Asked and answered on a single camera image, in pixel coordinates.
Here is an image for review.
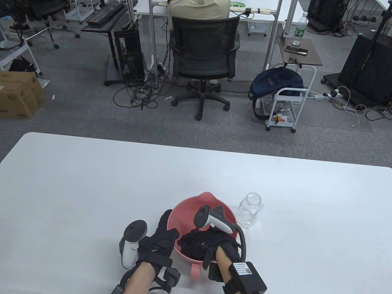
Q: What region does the person's left hand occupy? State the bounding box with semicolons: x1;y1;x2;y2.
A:
137;209;180;267

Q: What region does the person's right hand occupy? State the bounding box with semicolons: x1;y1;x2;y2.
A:
179;228;241;270

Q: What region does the pink salad bowl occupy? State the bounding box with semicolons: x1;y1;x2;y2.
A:
167;192;239;279

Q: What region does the clear plastic jar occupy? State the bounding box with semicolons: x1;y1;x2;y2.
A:
238;192;264;230

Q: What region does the person's left forearm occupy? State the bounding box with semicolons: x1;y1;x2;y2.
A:
123;262;157;294

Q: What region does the person's right forearm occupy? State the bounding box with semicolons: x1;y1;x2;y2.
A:
215;247;236;288

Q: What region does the black right forearm band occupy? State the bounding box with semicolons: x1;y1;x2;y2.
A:
222;261;267;294

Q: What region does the grey white right controller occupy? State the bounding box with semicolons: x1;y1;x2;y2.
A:
194;205;236;235

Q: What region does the grey white controller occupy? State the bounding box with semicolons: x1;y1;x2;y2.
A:
119;220;149;270
194;205;236;235

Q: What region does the grey white left controller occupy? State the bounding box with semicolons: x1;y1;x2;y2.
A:
119;220;149;270

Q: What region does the white rolling cart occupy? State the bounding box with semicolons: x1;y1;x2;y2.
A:
266;63;317;133

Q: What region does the navy blue backpack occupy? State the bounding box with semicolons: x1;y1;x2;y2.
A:
249;68;304;120

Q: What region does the white power strip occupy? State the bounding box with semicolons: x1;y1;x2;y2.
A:
312;91;341;100

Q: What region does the black computer tower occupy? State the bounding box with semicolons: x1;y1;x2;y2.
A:
114;28;145;82

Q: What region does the dark rolling keyboard stand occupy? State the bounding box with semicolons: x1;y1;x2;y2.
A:
81;3;139;86

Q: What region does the black mesh office chair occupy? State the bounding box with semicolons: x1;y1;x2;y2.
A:
169;15;241;121

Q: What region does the brown cardboard box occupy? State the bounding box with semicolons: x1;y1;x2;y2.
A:
0;71;46;119

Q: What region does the brown side table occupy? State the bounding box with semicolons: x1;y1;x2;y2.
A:
277;36;324;67

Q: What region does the black smartphone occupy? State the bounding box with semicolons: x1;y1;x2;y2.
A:
284;45;308;56

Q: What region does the black bag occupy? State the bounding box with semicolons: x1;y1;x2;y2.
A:
9;57;39;76

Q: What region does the green label water bottle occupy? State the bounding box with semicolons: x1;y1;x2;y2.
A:
292;12;309;46

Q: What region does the black keyboard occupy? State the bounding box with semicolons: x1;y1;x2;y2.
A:
86;2;125;26

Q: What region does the black swivel chair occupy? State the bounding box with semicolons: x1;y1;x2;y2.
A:
0;0;81;49

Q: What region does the black stand pole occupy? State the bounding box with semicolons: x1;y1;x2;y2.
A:
355;9;392;89

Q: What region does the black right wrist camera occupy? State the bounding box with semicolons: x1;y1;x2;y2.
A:
208;262;224;282

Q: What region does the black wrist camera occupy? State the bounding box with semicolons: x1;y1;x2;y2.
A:
154;266;181;293
208;262;224;282

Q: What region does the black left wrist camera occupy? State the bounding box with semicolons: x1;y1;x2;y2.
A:
154;266;181;293

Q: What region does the grey right wrist cable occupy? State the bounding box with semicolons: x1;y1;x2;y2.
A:
234;224;247;263

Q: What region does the tangle of black cables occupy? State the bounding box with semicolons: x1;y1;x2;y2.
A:
113;61;172;111

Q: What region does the white floor cable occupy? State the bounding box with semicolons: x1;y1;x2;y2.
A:
336;87;368;128

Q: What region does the white metal frame desk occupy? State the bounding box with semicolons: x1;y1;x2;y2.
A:
133;0;299;77

